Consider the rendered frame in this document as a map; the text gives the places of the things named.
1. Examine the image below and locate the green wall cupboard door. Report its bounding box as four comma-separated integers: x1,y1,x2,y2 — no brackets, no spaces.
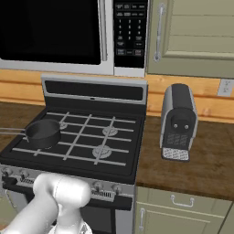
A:
145,0,234,80

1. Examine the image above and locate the microwave oven door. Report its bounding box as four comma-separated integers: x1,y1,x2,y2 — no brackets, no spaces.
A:
0,0,115,76

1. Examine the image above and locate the green drawer front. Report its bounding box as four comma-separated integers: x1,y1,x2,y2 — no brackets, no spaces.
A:
135,186,234,218

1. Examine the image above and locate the silver and black coffee machine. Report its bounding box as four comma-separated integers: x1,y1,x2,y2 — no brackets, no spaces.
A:
159,83,199,163

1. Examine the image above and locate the black oven door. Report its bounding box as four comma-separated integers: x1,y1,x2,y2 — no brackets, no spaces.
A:
3,182,134,234

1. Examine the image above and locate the silver microwave oven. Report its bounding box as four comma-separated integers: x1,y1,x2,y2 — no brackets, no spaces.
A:
0,0,150,79

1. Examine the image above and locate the silver base cupboard handle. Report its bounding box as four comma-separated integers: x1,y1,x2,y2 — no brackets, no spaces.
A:
138,207,146,232

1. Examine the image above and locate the white wall socket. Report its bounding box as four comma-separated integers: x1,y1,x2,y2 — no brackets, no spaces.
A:
217,78,234,98

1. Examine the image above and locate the black and silver stove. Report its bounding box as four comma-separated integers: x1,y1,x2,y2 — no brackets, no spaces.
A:
0,73,149,234

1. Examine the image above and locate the silver microwave door handle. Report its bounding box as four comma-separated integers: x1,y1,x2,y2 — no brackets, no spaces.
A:
100,0,110,62

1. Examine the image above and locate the silver drawer handle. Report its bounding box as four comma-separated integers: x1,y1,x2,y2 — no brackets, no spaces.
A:
170,194,196,208

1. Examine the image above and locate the silver stove knob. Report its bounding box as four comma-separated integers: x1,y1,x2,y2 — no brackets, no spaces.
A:
92,180,104,192
18,169,30,181
0,167,13,179
111,183,123,196

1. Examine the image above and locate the black saucepan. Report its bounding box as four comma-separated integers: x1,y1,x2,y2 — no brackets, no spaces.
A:
0,118,62,150

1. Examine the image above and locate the green base cupboard door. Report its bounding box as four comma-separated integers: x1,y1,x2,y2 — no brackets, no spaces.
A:
133,202,226,234

